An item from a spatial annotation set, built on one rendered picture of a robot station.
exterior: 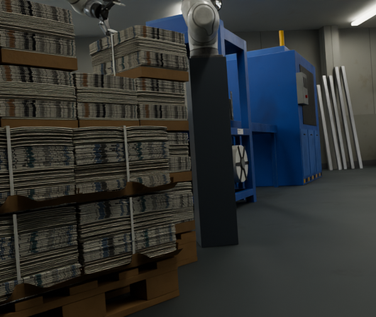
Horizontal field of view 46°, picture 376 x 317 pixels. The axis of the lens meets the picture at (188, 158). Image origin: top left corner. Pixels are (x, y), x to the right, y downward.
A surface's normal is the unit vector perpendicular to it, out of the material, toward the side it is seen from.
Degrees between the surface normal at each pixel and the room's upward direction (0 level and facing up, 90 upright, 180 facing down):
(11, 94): 90
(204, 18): 95
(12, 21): 90
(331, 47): 90
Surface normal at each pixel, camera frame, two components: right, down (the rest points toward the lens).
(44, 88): 0.71, -0.04
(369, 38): 0.12, 0.00
